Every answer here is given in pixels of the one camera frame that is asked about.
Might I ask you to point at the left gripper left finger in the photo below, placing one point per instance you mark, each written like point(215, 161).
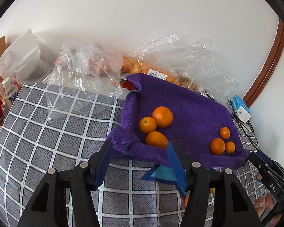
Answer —
point(47, 205)

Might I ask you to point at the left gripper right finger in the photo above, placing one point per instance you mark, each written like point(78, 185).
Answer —
point(232, 205)

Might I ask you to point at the purple towel tray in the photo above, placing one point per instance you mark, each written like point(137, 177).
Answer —
point(197, 120)

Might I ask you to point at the person's right hand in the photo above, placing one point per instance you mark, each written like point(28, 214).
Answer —
point(263, 203)

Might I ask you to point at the white plastic bag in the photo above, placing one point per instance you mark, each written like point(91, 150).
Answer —
point(22, 62)

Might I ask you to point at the large round orange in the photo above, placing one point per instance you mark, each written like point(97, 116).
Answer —
point(186, 200)

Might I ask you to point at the grey checked tablecloth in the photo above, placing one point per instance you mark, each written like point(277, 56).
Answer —
point(57, 127)

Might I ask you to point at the large clear plastic bag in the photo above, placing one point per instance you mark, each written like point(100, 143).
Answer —
point(189, 64)

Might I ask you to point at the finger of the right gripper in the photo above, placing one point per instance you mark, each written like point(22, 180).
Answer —
point(258, 162)
point(264, 157)

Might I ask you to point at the medium orange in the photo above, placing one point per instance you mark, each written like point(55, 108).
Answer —
point(217, 146)

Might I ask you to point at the large textured mandarin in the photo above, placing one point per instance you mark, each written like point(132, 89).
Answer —
point(163, 117)

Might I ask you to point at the blue white tissue pack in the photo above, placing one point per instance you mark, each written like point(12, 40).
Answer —
point(241, 109)

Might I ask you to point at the round orange with stem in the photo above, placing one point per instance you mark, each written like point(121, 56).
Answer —
point(147, 125)

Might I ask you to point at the clear bag left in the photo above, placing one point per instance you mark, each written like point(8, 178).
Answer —
point(86, 75)

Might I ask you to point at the brown door frame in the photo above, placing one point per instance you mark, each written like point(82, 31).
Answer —
point(268, 68)

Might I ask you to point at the plastic bottle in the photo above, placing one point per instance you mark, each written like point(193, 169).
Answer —
point(10, 91)

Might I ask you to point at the small kumquat orange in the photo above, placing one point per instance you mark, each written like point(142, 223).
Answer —
point(225, 133)

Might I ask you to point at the oval smooth orange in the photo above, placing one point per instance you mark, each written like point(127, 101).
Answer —
point(156, 139)

